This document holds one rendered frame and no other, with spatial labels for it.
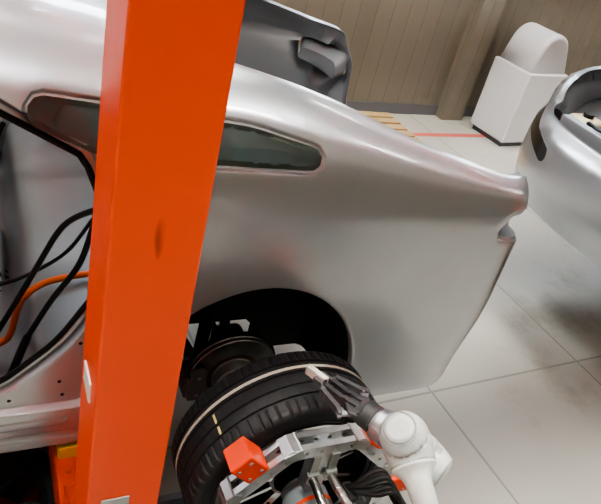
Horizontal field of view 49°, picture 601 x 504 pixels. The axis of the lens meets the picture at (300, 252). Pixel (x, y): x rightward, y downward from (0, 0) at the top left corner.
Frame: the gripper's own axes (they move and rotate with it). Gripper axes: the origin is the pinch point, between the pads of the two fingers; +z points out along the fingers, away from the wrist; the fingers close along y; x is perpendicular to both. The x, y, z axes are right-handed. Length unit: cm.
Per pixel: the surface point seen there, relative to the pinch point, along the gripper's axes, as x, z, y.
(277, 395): -10.1, 7.5, -5.8
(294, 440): -14.4, -4.2, -10.4
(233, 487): -26.8, 1.6, -25.8
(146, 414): 22, 3, -53
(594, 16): -48, 203, 748
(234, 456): -15.0, 2.8, -25.7
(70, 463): -54, 54, -44
